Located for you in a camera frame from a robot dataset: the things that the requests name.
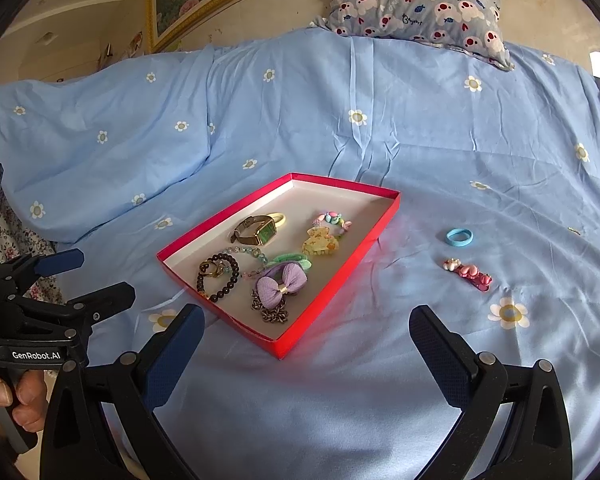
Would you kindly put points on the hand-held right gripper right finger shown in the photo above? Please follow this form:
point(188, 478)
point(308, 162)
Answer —
point(442, 355)

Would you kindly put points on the yellow bear hair claw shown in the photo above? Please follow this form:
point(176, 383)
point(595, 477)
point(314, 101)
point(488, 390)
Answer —
point(320, 245)

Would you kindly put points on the floral patterned cloth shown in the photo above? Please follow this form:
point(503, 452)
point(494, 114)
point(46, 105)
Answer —
point(25, 245)

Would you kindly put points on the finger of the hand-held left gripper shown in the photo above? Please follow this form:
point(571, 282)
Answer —
point(110, 297)
point(60, 262)

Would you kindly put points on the pink flower hair clip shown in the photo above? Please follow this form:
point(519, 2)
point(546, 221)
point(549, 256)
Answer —
point(467, 272)

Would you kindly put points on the cartoon print pillow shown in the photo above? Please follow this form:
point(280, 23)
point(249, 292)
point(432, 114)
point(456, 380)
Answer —
point(415, 5)

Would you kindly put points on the blue floral bed sheet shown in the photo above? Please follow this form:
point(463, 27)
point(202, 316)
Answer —
point(430, 160)

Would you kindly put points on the person's left hand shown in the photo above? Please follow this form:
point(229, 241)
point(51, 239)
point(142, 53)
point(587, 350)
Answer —
point(0, 390)

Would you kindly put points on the red shallow cardboard box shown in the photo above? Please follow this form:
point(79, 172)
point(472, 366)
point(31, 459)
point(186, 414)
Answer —
point(330, 200)

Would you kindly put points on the gold wristwatch green face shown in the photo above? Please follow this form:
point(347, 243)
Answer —
point(266, 232)

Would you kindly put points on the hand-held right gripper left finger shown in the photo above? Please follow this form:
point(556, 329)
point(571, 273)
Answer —
point(172, 360)

